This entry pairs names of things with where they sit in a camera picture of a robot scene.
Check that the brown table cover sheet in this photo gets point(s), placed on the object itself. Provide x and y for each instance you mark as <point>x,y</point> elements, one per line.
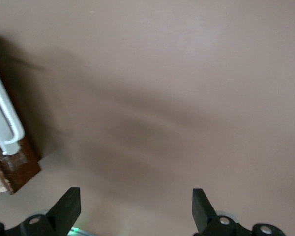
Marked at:
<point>174,86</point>

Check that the dark brown wooden board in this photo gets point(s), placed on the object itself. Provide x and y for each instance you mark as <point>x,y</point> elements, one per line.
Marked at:
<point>17,167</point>

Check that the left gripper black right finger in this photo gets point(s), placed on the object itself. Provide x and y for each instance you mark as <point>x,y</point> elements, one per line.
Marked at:
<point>204,214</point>

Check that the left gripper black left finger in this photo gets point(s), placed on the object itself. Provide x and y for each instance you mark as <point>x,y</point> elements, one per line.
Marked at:
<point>64,211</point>

